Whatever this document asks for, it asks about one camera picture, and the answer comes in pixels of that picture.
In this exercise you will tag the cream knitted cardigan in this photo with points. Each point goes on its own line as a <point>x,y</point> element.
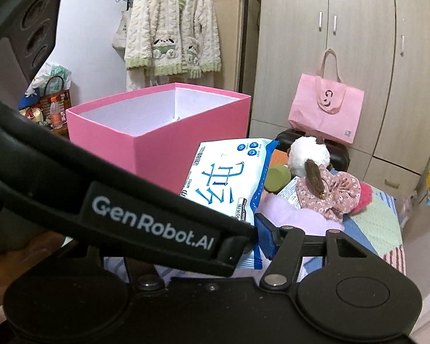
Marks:
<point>171,39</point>

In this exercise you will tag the beige wooden wardrobe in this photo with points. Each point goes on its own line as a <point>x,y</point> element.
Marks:
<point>379,46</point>

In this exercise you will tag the orange drink bottle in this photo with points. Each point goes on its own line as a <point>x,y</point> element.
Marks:
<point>55,114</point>

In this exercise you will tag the pink floral fabric scrunchie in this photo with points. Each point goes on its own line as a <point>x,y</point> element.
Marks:
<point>341,195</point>

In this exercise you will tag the colourful patchwork table mat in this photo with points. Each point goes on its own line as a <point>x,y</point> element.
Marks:
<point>376,228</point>

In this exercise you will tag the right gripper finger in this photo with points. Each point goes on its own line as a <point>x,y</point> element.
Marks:
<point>283,247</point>

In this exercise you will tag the magenta fuzzy ball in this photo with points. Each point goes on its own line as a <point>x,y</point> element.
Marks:
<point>365,198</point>

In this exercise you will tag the canvas tote bag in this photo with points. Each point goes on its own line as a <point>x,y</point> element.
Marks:
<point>119,37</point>

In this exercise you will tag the pink tote bag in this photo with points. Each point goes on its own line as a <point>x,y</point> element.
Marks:
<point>326,108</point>

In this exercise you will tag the clear plastic bag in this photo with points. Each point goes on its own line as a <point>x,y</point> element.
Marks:
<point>408,207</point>

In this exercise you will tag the small white wipes packet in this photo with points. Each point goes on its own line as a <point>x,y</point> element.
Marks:
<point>289,192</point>

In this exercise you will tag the blue white wet wipes pack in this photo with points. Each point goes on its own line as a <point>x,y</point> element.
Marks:
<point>229,176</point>

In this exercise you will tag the green egg-shaped sponge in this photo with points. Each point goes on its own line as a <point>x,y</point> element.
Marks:
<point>278,176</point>

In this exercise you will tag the white brown plush cat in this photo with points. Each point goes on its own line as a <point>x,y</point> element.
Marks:
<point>306,156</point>

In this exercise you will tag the person's left hand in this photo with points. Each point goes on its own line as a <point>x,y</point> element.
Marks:
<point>14,264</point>

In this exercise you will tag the pink cardboard box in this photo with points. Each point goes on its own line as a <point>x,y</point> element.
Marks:
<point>154,132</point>

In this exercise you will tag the purple plush pillow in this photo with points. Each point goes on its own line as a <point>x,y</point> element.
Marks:
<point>280,213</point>

